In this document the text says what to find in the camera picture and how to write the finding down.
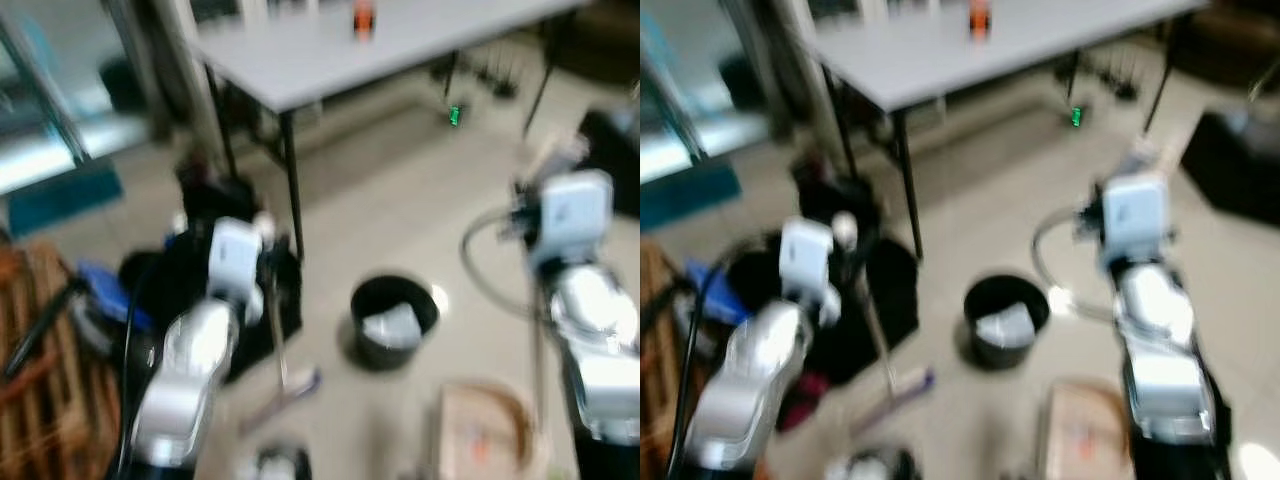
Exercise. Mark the broom with purple brush head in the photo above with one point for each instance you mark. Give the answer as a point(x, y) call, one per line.
point(283, 390)
point(895, 392)

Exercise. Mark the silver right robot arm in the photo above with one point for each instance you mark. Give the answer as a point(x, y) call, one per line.
point(598, 330)
point(1160, 335)

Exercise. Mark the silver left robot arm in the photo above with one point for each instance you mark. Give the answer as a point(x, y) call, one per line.
point(185, 370)
point(745, 375)

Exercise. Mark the teal floor mat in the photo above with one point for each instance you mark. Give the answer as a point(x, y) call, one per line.
point(690, 195)
point(65, 198)

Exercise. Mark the black rubbish bag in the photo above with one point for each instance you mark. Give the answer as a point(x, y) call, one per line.
point(180, 270)
point(890, 290)

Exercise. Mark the small green lit device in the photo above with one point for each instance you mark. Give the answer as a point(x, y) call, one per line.
point(455, 116)
point(1077, 117)

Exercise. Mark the black bulky bag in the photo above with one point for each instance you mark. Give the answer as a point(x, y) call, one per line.
point(1235, 170)
point(615, 150)

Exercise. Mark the black round bucket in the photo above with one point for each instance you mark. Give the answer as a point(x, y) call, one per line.
point(372, 300)
point(985, 298)

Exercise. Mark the crumpled grey paper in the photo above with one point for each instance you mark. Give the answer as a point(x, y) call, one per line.
point(1005, 326)
point(394, 326)

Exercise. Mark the blue plastic object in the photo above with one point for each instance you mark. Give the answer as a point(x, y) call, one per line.
point(105, 290)
point(715, 290)

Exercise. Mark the grey folding table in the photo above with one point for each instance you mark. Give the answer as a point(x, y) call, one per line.
point(330, 55)
point(950, 55)

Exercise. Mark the magenta object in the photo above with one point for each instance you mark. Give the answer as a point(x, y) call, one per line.
point(805, 402)

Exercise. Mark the orange bottle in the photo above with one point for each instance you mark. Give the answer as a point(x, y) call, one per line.
point(979, 20)
point(363, 20)

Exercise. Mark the wooden pallet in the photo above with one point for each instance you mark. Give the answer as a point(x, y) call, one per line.
point(50, 420)
point(660, 400)

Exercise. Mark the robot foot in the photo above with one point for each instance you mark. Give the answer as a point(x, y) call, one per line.
point(282, 464)
point(872, 466)

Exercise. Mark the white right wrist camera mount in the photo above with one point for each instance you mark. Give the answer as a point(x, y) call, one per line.
point(1136, 215)
point(574, 212)

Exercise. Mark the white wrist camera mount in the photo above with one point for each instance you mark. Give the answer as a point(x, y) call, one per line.
point(1136, 215)
point(806, 256)
point(574, 212)
point(234, 258)

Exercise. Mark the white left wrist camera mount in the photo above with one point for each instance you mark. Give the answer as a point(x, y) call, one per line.
point(806, 256)
point(234, 258)

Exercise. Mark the metal door frame bar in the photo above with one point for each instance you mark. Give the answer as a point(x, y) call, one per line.
point(45, 90)
point(672, 95)

